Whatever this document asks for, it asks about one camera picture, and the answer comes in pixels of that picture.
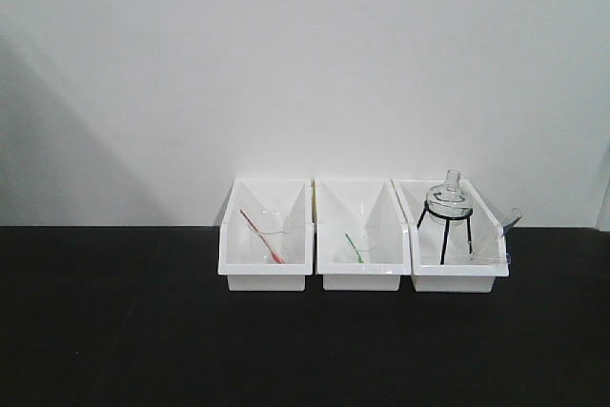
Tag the glass beaker in left bin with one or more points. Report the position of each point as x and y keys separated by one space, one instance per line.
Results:
x=272 y=223

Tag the glass beaker in bin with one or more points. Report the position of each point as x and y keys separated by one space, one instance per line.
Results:
x=363 y=240
x=272 y=223

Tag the glass beaker in middle bin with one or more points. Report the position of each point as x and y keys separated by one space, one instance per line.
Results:
x=363 y=240

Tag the left white storage bin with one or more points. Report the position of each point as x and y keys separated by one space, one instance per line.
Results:
x=293 y=198

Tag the white storage bin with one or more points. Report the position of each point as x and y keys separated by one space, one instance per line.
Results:
x=462 y=272
x=293 y=198
x=355 y=205

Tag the red stirring rod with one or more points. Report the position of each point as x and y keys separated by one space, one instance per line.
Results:
x=273 y=252

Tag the middle white storage bin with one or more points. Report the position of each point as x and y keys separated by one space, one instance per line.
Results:
x=355 y=205

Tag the green stirring rod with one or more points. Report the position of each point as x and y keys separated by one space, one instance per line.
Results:
x=355 y=249

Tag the round-bottom glass flask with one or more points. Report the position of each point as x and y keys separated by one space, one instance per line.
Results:
x=449 y=199

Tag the right white storage bin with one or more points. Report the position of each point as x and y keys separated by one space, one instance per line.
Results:
x=462 y=272

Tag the clear glass test tube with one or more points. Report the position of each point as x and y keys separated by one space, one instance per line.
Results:
x=509 y=221

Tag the black wire tripod stand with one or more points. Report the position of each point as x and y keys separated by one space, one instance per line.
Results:
x=448 y=220

